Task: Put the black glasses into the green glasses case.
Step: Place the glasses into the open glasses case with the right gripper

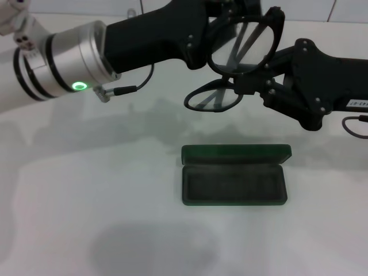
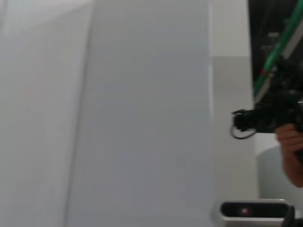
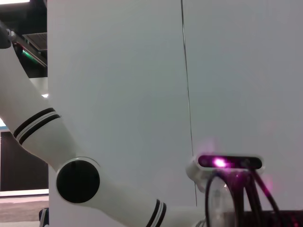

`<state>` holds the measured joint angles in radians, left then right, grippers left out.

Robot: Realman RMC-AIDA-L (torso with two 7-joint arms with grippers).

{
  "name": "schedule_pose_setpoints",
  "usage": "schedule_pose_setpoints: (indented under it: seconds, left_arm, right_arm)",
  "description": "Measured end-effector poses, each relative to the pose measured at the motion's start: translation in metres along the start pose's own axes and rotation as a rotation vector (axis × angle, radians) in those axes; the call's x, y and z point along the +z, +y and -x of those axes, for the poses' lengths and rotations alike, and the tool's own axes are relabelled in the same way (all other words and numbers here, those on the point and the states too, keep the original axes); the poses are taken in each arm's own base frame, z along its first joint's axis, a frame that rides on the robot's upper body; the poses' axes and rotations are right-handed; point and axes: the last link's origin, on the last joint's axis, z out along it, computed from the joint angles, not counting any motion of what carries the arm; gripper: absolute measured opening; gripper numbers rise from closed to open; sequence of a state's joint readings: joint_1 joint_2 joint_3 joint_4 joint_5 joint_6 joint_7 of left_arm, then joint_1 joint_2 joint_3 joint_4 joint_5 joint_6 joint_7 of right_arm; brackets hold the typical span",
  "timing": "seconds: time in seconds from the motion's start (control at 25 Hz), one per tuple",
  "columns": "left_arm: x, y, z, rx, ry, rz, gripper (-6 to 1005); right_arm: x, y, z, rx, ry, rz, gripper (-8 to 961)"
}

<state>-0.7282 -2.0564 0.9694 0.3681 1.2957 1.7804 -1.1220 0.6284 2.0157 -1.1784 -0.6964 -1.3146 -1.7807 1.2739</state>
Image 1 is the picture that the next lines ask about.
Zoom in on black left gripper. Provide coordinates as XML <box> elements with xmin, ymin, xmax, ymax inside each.
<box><xmin>103</xmin><ymin>0</ymin><xmax>261</xmax><ymax>74</ymax></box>

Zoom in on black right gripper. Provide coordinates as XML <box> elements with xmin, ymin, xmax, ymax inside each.
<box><xmin>234</xmin><ymin>39</ymin><xmax>368</xmax><ymax>132</ymax></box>

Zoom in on black glasses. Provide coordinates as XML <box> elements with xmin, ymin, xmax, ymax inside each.
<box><xmin>183</xmin><ymin>7</ymin><xmax>286</xmax><ymax>113</ymax></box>

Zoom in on green glasses case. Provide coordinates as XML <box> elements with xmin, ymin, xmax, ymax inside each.
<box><xmin>181</xmin><ymin>143</ymin><xmax>293</xmax><ymax>206</ymax></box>

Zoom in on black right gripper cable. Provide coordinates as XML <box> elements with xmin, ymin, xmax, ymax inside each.
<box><xmin>341</xmin><ymin>114</ymin><xmax>368</xmax><ymax>139</ymax></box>

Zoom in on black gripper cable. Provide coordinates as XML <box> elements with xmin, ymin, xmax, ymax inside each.
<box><xmin>341</xmin><ymin>114</ymin><xmax>368</xmax><ymax>139</ymax></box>
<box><xmin>113</xmin><ymin>63</ymin><xmax>156</xmax><ymax>95</ymax></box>

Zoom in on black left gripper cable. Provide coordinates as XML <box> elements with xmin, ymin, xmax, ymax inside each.
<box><xmin>113</xmin><ymin>63</ymin><xmax>156</xmax><ymax>95</ymax></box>

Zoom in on silver left cable socket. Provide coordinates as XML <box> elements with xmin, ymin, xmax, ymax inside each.
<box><xmin>93</xmin><ymin>85</ymin><xmax>115</xmax><ymax>104</ymax></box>

